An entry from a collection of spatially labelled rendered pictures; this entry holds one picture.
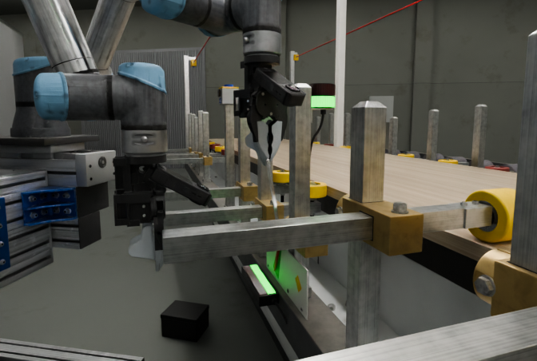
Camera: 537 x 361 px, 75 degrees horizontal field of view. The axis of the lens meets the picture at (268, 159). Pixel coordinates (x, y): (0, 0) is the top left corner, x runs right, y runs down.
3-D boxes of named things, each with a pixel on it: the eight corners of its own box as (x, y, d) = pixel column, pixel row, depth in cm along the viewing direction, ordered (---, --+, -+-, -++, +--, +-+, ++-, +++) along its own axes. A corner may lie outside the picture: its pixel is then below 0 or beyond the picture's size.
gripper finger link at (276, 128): (264, 162, 75) (264, 119, 74) (282, 164, 71) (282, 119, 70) (252, 163, 74) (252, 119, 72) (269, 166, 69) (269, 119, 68)
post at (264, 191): (260, 281, 100) (260, 113, 95) (257, 276, 103) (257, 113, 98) (272, 279, 101) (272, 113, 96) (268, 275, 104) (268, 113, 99)
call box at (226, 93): (221, 105, 140) (221, 86, 139) (219, 106, 147) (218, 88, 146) (239, 105, 142) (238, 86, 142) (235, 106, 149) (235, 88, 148)
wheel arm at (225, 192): (160, 204, 110) (159, 191, 109) (160, 202, 113) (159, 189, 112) (289, 196, 123) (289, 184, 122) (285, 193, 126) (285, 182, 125)
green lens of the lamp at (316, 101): (313, 106, 71) (314, 95, 70) (302, 107, 76) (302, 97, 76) (340, 107, 73) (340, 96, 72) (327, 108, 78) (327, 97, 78)
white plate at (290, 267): (304, 320, 67) (305, 271, 66) (265, 267, 92) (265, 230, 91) (308, 319, 68) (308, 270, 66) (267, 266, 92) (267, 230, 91)
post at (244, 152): (240, 232, 123) (240, 94, 118) (238, 229, 126) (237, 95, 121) (250, 232, 124) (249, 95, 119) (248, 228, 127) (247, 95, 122)
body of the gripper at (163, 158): (119, 218, 64) (116, 153, 63) (168, 214, 67) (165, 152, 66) (114, 231, 57) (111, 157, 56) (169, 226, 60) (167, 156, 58)
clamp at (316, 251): (304, 259, 67) (304, 233, 66) (280, 236, 80) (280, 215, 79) (331, 255, 69) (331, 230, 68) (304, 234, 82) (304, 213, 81)
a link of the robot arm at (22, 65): (8, 102, 102) (4, 54, 100) (57, 104, 112) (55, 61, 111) (23, 101, 94) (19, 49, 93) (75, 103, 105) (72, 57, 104)
